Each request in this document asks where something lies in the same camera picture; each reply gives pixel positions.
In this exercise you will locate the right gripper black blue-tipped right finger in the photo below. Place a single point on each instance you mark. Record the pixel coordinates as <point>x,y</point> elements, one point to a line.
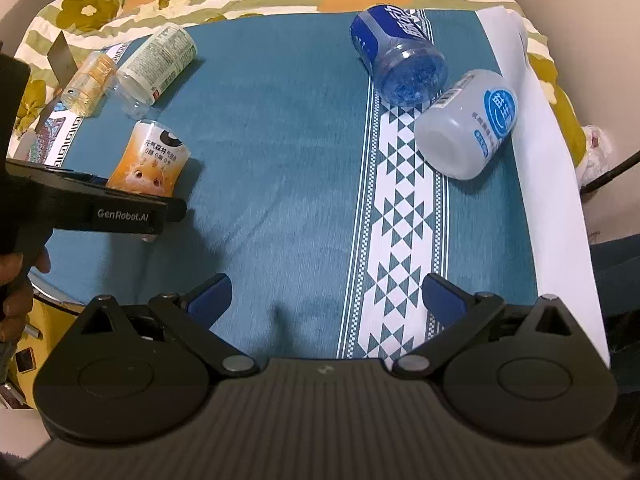
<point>463,317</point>

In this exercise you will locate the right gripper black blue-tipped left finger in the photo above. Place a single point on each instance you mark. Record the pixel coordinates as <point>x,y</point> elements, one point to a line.
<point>189,317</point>

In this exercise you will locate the orange label plastic cup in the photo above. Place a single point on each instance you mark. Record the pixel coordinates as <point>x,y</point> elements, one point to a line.
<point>152,162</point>

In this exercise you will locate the yellow clear plastic cup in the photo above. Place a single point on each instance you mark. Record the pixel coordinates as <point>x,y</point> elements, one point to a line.
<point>82,94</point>

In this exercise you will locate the white green label plastic cup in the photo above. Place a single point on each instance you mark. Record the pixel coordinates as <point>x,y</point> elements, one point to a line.
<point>152,68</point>

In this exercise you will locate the white frosted plastic cup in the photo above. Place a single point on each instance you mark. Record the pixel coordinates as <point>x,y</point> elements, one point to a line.
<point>463,129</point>

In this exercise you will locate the blue label plastic cup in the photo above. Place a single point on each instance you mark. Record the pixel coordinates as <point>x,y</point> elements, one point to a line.
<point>406,68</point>

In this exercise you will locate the person's left hand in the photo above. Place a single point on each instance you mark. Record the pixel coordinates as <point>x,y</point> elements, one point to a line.
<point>18,303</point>

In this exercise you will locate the grey paper card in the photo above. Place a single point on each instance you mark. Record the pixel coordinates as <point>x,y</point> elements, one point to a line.
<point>64,68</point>

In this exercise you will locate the teal patterned cloth mat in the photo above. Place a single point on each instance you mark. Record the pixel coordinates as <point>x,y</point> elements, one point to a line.
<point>308,191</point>

